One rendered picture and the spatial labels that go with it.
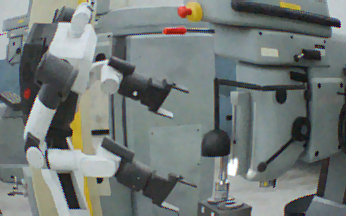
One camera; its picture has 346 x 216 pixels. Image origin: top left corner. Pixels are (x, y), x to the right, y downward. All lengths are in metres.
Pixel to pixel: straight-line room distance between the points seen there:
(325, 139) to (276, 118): 0.23
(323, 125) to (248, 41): 0.37
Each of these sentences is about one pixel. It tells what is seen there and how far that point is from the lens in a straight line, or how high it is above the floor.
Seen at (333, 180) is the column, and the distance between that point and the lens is 2.42.
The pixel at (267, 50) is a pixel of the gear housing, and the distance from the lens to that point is 1.96.
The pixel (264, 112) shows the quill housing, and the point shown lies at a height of 1.51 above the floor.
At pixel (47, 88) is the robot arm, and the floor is 1.56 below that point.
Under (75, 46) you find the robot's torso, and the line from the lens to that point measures 2.33.
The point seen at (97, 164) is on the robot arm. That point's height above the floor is 1.34.
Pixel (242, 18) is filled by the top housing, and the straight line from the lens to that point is 1.91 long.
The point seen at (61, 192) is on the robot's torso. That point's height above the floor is 1.18.
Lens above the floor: 1.80
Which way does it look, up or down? 8 degrees down
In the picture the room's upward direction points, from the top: 1 degrees counter-clockwise
